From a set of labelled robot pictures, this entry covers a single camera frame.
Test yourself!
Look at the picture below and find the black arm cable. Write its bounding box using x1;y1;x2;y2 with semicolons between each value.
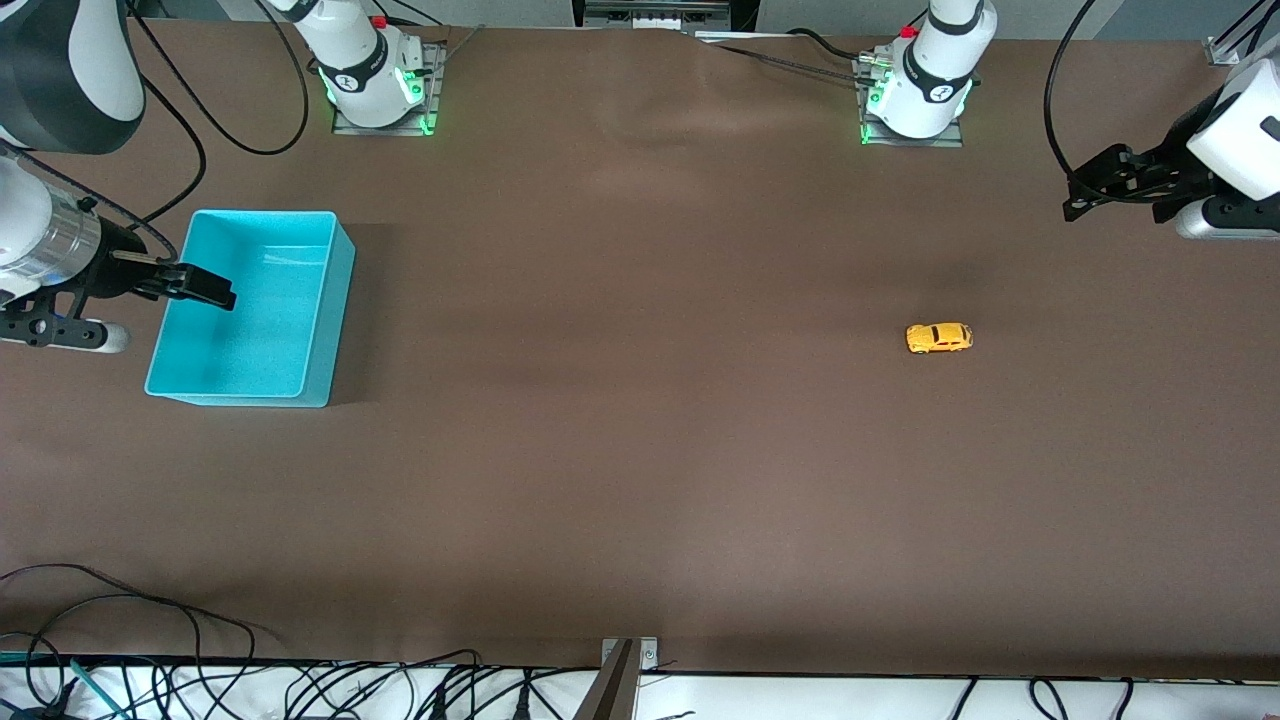
125;0;309;157
1042;0;1186;204
20;75;209;263

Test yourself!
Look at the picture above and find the black looped cable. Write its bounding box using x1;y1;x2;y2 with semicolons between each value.
280;648;601;720
0;595;261;720

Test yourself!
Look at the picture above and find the yellow beetle toy car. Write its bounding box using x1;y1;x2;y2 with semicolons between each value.
906;322;974;355

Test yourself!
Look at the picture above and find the teal cable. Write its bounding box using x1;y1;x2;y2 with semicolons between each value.
0;652;131;720

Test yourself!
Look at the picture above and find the aluminium frame profile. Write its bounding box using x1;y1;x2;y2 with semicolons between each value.
1203;0;1280;67

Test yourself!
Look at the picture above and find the brown table cover sheet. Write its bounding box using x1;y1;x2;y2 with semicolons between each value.
0;18;1280;679

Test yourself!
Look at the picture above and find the black base cable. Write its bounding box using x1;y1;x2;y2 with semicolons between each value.
785;27;876;63

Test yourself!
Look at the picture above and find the grey metal power strip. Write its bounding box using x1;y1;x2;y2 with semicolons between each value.
572;0;758;33

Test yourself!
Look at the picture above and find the white table edge ledge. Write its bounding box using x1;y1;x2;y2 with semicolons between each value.
0;660;1280;720

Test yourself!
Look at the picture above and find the grey metal bracket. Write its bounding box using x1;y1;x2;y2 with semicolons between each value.
598;636;661;720

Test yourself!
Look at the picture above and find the turquoise plastic bin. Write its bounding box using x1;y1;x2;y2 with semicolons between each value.
144;208;357;409

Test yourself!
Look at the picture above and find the thin dark cable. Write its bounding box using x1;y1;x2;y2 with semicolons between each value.
0;563;286;641

